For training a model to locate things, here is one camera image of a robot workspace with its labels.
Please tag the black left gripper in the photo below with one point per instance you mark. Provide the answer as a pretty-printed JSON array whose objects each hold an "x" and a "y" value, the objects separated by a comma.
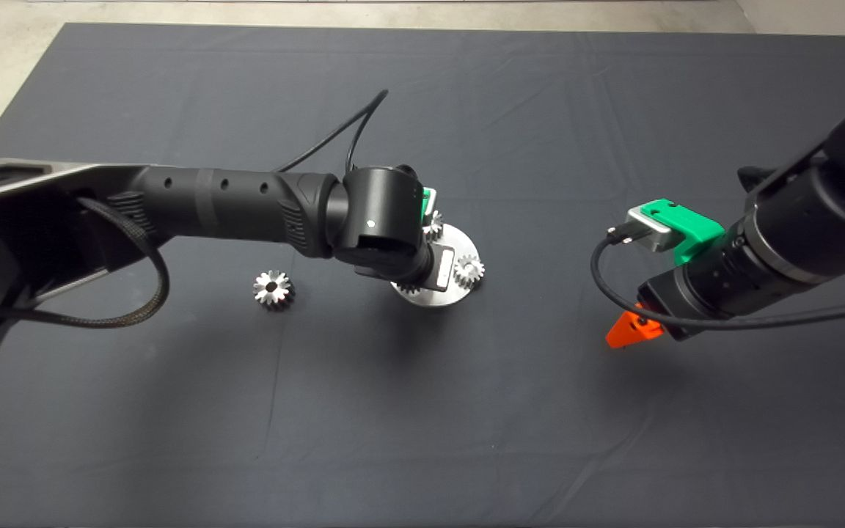
[{"x": 433, "y": 271}]

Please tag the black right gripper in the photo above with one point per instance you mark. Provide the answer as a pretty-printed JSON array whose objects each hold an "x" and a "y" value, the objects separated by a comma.
[{"x": 679, "y": 304}]

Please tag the small dark steel gear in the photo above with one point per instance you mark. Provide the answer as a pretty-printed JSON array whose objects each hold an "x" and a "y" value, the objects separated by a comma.
[{"x": 409, "y": 288}]

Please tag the larger steel gear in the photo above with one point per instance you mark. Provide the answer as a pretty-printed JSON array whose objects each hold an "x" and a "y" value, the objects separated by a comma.
[{"x": 273, "y": 288}]

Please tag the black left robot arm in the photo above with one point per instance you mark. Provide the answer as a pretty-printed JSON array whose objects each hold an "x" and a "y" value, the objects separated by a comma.
[{"x": 246, "y": 209}]

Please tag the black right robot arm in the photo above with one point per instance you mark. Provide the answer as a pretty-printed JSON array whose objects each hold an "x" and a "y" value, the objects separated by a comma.
[{"x": 818, "y": 220}]

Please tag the small bright steel gear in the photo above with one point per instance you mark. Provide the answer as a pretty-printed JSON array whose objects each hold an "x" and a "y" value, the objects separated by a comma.
[
  {"x": 469, "y": 271},
  {"x": 434, "y": 227}
]

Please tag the round metal plate with hole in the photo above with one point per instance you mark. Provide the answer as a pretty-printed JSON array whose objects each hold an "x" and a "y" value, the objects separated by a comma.
[{"x": 459, "y": 242}]

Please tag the dark grey table cloth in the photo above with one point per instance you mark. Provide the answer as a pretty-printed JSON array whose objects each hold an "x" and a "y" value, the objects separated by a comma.
[{"x": 540, "y": 440}]

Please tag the green left camera mount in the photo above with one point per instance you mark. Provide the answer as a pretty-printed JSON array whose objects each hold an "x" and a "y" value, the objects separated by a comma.
[{"x": 428, "y": 202}]

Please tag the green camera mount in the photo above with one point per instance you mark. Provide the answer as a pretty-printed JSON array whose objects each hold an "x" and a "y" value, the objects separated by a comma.
[
  {"x": 690, "y": 224},
  {"x": 428, "y": 202}
]

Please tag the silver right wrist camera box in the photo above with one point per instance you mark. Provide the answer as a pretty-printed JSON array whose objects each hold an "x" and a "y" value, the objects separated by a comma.
[{"x": 650, "y": 229}]

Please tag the green right camera mount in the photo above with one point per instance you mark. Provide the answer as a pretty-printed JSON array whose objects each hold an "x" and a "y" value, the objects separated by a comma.
[{"x": 690, "y": 224}]

